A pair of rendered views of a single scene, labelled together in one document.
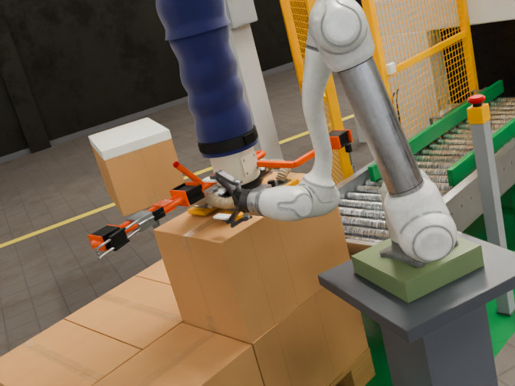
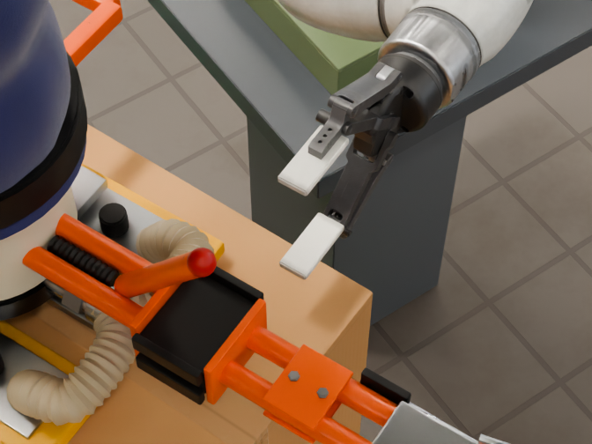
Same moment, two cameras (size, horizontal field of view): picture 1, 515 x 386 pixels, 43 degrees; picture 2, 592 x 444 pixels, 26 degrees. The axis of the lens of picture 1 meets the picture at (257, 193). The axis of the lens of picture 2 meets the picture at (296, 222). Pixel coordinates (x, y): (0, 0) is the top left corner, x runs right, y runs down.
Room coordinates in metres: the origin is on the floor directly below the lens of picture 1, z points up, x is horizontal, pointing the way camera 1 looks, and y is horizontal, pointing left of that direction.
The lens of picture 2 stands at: (2.28, 0.79, 2.03)
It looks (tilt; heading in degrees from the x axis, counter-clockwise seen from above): 55 degrees down; 256
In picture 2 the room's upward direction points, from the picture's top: straight up
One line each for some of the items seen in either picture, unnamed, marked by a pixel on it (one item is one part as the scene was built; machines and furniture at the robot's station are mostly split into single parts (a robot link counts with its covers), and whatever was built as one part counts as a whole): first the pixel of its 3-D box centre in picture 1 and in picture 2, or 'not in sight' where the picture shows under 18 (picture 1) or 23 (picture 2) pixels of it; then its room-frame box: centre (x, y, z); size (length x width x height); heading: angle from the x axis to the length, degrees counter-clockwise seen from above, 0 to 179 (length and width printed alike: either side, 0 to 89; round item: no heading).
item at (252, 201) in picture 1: (261, 201); (425, 62); (1.95, 0.00, 1.08); 0.09 x 0.06 x 0.09; 132
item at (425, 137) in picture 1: (438, 124); not in sight; (3.85, -1.18, 0.60); 1.60 x 0.11 x 0.09; 132
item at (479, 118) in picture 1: (493, 214); not in sight; (2.65, -0.98, 0.50); 0.07 x 0.07 x 1.00; 42
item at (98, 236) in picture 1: (106, 237); not in sight; (2.00, 0.50, 1.08); 0.08 x 0.07 x 0.05; 132
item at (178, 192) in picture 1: (187, 193); (200, 329); (2.23, 0.24, 1.08); 0.10 x 0.08 x 0.06; 42
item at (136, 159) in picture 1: (136, 163); not in sight; (3.96, 0.67, 0.82); 0.60 x 0.40 x 0.40; 17
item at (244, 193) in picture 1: (244, 200); (388, 110); (2.00, 0.04, 1.08); 0.09 x 0.07 x 0.08; 42
